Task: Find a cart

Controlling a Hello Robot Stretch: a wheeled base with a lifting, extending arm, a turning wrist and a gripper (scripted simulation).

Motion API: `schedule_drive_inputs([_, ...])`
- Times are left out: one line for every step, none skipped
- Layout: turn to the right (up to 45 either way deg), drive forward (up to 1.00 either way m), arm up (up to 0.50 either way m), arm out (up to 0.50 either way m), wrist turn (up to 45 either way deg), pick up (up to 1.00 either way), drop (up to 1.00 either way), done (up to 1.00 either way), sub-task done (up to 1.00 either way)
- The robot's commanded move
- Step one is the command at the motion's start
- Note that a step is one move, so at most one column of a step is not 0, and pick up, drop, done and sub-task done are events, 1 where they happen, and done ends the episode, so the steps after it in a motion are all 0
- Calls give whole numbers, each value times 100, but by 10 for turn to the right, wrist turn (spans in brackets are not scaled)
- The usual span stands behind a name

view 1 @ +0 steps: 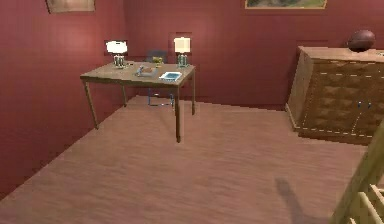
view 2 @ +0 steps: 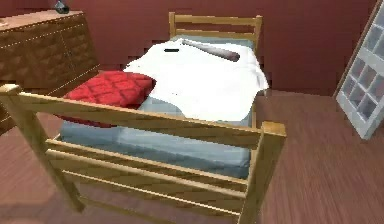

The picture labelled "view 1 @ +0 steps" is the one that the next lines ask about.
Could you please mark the blue frame chair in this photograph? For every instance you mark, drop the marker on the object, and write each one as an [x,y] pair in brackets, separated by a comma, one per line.
[156,55]

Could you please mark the brown wooden table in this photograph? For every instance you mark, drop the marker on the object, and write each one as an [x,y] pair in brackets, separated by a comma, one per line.
[126,76]

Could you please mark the yellow green small object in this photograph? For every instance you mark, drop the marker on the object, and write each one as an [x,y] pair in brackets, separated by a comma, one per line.
[157,60]

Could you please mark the brown wooden cupboard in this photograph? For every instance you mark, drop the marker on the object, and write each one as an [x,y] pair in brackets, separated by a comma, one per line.
[336,96]

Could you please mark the brown framed wall picture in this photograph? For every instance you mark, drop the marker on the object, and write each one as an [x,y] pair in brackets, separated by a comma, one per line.
[70,5]

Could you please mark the grey and brown small object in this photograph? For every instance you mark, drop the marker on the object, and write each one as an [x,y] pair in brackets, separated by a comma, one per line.
[145,71]

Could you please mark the gold framed landscape picture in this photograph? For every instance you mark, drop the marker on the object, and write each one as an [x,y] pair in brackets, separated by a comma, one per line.
[285,3]

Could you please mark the cream shade table lamp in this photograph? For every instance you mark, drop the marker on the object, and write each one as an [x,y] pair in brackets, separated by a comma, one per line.
[182,46]

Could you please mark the pale wooden slatted furniture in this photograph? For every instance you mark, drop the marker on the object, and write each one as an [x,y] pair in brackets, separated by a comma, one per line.
[365,186]

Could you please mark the white shade table lamp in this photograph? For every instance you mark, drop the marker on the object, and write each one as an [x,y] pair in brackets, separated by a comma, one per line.
[117,48]

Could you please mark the brown oval football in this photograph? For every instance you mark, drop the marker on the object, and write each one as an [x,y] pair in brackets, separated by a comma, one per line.
[361,40]

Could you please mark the blue and white book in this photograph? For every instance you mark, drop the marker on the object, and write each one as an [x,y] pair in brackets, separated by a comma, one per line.
[170,76]

